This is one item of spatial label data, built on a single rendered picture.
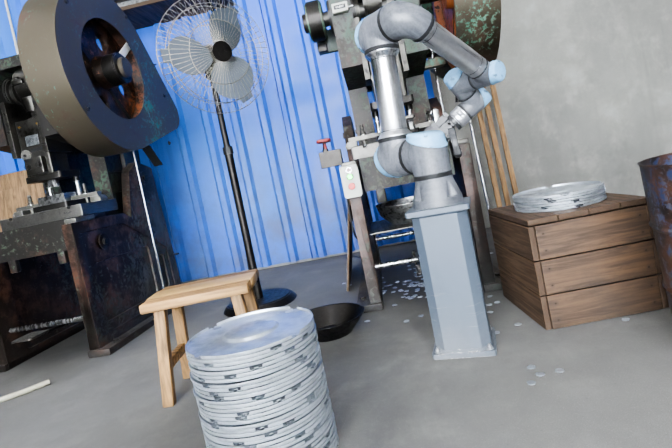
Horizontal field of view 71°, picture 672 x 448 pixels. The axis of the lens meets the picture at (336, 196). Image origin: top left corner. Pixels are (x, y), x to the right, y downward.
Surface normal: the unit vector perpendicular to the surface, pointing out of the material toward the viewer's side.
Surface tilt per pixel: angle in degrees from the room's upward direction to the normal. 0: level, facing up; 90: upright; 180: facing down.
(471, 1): 115
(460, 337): 90
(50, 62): 94
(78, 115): 127
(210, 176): 90
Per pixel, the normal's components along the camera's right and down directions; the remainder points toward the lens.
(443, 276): -0.29, 0.11
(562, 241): -0.02, 0.06
